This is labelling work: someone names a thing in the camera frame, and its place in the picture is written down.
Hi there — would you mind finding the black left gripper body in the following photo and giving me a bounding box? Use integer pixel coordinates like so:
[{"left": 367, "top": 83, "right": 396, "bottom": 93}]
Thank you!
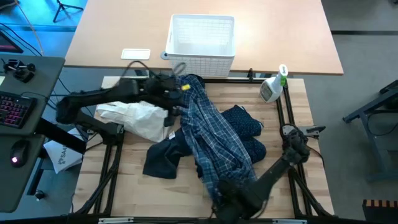
[{"left": 143, "top": 73, "right": 187, "bottom": 110}]

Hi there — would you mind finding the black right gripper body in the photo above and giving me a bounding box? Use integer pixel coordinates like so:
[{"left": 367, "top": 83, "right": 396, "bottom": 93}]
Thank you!
[{"left": 214, "top": 179, "right": 249, "bottom": 224}]

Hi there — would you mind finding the blue plaid shirt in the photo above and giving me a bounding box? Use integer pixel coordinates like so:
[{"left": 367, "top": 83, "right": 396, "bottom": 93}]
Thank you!
[{"left": 176, "top": 73, "right": 259, "bottom": 207}]

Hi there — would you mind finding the navy dotted garment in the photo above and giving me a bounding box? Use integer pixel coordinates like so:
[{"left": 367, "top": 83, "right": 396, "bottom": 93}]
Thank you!
[{"left": 221, "top": 105, "right": 267, "bottom": 165}]

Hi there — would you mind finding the white plastic laundry basket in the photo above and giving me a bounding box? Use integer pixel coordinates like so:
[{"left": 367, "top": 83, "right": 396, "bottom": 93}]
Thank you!
[{"left": 164, "top": 13, "right": 236, "bottom": 78}]

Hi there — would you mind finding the cream white garment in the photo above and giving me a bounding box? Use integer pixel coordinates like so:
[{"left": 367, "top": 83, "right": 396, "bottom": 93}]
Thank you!
[{"left": 95, "top": 101, "right": 171, "bottom": 144}]

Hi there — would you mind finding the plain dark navy garment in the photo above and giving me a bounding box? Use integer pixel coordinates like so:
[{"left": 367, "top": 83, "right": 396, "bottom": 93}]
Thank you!
[{"left": 142, "top": 129, "right": 196, "bottom": 180}]

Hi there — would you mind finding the small white rectangular tray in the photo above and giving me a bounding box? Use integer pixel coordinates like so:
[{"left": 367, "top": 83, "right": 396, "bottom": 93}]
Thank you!
[{"left": 120, "top": 48, "right": 152, "bottom": 61}]

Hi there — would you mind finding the white spray bottle green trigger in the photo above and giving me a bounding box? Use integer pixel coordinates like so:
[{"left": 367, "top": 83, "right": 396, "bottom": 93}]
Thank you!
[{"left": 259, "top": 64, "right": 289, "bottom": 104}]

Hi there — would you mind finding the white paper bag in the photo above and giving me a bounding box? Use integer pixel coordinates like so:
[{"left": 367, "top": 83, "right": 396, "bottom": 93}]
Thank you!
[{"left": 43, "top": 127, "right": 85, "bottom": 174}]

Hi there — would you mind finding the grey side desk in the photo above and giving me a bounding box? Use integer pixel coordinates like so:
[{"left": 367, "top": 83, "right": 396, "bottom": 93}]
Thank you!
[{"left": 0, "top": 52, "right": 66, "bottom": 214}]

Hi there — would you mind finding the black tripod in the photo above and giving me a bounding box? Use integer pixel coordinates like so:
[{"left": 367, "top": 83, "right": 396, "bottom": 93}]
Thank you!
[{"left": 52, "top": 0, "right": 85, "bottom": 24}]

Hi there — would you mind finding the tan wooden desk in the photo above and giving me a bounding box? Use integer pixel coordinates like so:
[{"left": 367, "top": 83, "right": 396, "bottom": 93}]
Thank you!
[{"left": 64, "top": 0, "right": 345, "bottom": 75}]

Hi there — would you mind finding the black desk clamp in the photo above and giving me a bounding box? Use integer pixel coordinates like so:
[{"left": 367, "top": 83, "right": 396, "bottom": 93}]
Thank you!
[{"left": 2, "top": 58, "right": 36, "bottom": 83}]

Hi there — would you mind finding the black backlit keyboard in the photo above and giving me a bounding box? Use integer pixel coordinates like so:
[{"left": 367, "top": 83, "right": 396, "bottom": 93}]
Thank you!
[{"left": 0, "top": 90, "right": 38, "bottom": 129}]

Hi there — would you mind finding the black box with wooden stripes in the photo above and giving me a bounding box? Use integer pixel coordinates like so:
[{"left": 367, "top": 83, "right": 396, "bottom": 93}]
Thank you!
[{"left": 361, "top": 198, "right": 398, "bottom": 224}]

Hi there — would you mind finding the black computer mouse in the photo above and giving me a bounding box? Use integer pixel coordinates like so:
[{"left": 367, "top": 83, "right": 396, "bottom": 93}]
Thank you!
[{"left": 9, "top": 139, "right": 31, "bottom": 169}]

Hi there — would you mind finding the dark tablet screen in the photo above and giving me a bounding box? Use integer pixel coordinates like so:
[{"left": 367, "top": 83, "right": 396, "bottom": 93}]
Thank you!
[{"left": 0, "top": 29, "right": 24, "bottom": 54}]

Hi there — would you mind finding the dark blue-grey metal stand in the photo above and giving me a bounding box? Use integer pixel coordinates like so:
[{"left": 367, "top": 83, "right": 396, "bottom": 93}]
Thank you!
[{"left": 341, "top": 79, "right": 398, "bottom": 184}]

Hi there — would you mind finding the silver metal bracket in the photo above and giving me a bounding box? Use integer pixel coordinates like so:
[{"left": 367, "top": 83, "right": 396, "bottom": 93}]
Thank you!
[
  {"left": 98, "top": 217, "right": 135, "bottom": 224},
  {"left": 272, "top": 218, "right": 308, "bottom": 224}
]

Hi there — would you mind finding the black aluminium table frame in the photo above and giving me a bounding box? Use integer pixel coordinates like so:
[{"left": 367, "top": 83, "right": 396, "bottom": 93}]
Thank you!
[{"left": 73, "top": 76, "right": 333, "bottom": 218}]

